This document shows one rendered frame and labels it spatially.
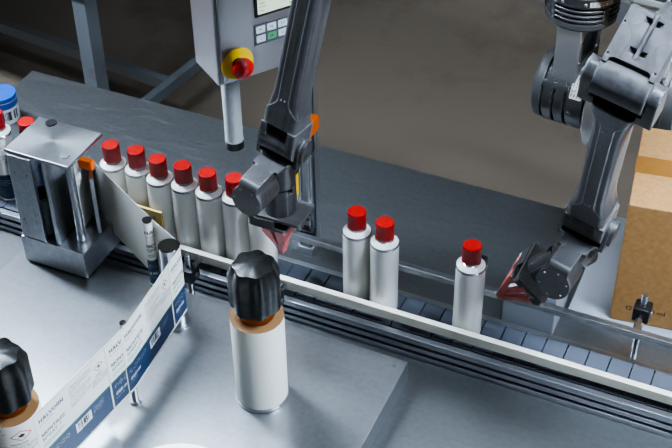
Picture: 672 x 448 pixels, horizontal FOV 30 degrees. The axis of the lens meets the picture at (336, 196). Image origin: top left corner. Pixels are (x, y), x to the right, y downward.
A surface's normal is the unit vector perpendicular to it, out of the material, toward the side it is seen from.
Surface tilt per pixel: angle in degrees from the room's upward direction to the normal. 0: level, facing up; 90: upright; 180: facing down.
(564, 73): 90
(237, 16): 90
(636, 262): 90
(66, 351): 0
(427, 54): 0
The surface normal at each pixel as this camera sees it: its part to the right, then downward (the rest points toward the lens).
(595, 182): -0.54, 0.75
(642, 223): -0.29, 0.60
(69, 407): 0.86, 0.31
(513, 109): -0.01, -0.78
